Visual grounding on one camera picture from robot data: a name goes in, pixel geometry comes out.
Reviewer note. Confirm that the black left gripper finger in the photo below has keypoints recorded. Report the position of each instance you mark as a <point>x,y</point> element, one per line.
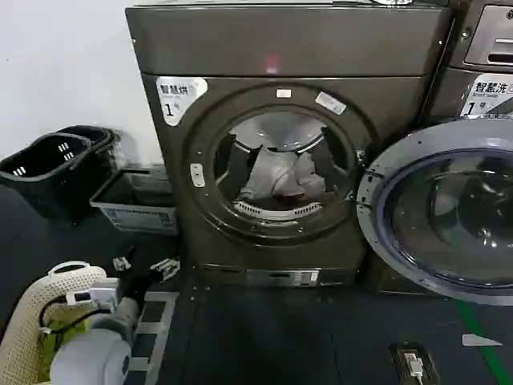
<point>122,263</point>
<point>165,268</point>

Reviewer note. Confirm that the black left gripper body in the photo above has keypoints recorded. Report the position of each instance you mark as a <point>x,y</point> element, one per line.
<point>138,284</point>

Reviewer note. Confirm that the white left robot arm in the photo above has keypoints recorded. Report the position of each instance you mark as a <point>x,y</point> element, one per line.
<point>86,353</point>

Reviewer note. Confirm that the grey plastic crate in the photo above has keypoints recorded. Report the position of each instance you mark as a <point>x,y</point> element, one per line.
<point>136,214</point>

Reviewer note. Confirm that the yellow-green cloth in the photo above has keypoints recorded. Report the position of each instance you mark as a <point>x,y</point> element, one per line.
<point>64,335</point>

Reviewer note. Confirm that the black plastic basket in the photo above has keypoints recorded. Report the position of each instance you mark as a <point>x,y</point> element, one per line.
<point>105,140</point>
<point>52,176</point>

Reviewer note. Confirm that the cream perforated laundry basket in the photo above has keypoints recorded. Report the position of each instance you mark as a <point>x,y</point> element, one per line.
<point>24,321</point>

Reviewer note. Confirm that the dark red garment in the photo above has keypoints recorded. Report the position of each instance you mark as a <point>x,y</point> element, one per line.
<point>290,197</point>

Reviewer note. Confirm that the white grey garment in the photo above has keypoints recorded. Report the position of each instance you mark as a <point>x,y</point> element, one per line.
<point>276,170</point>

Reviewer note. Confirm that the grey dryer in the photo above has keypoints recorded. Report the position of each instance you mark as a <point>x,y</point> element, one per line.
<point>280,60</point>

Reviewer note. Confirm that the black floor socket box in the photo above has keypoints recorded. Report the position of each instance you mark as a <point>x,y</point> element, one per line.
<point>401,353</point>

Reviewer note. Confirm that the round glass dryer door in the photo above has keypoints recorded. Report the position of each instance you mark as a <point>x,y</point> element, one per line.
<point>441,208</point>

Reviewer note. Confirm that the green floor tape strip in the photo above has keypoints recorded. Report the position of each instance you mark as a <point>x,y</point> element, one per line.
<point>477,329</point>

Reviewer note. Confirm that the grey floor tape piece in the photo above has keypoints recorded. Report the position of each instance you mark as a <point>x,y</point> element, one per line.
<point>479,340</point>

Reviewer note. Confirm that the grey washing machine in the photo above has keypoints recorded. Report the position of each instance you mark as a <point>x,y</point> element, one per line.
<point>487,48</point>

